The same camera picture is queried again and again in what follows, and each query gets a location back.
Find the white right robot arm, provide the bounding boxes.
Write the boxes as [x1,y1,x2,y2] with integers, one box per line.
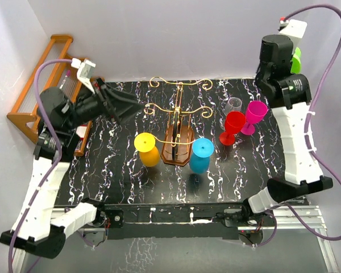
[241,34,333,226]

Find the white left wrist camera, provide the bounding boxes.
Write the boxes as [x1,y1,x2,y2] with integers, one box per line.
[71,58,96,93]

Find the purple capped marker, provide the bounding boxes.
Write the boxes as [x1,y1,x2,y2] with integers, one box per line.
[60,70,70,89]

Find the clear wine glass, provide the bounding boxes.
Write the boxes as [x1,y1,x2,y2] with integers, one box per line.
[224,97,242,115]

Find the magenta wine glass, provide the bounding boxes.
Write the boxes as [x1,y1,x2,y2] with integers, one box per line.
[241,101,268,135]

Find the orange wine glass yellow base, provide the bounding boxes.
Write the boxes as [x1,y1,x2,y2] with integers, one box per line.
[134,133,160,167]

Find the green wine glass cream base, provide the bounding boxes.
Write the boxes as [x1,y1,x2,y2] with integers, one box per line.
[290,47,302,74]

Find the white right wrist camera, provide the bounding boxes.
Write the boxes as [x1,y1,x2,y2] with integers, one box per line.
[279,17,307,47]

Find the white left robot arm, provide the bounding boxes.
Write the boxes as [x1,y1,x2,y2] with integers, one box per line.
[0,78,144,259]

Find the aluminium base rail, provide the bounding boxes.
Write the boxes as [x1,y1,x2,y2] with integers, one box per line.
[10,205,339,273]

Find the gold wire wine glass rack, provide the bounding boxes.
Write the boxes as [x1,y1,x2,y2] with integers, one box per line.
[144,76,213,167]

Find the red white small box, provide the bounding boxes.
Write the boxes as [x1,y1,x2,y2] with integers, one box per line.
[76,126,87,140]

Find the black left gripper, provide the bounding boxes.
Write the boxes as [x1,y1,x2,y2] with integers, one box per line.
[64,77,145,130]

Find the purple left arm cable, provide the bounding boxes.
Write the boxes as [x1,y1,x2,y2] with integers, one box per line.
[7,58,106,273]

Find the red wine glass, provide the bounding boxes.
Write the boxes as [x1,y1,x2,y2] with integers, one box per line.
[219,111,246,146]

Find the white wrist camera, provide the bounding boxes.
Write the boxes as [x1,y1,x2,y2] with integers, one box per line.
[279,17,307,47]
[71,58,96,93]

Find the blue wine glass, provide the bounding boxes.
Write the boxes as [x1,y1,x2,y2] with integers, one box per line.
[189,138,214,174]

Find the wooden tiered shelf rack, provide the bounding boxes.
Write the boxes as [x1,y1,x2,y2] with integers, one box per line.
[7,34,85,143]

